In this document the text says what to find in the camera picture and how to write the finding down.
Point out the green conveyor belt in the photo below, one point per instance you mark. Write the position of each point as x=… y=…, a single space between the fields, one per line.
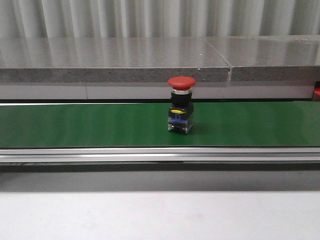
x=245 y=124

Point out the grey stone slab left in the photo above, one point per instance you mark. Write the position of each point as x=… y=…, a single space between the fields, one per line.
x=109 y=60

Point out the grey stone slab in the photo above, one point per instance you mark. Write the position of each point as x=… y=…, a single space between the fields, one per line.
x=109 y=60
x=291 y=58

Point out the red push button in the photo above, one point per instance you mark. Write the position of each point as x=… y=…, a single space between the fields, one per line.
x=180 y=113

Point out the white pleated curtain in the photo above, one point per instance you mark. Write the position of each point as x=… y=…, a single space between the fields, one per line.
x=158 y=18

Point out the aluminium conveyor frame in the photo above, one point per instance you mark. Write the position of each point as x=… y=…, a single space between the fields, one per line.
x=157 y=155

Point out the red plastic tray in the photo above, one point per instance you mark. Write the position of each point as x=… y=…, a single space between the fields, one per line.
x=316 y=93

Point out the grey stone slab right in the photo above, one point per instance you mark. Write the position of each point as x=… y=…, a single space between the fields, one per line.
x=291 y=58

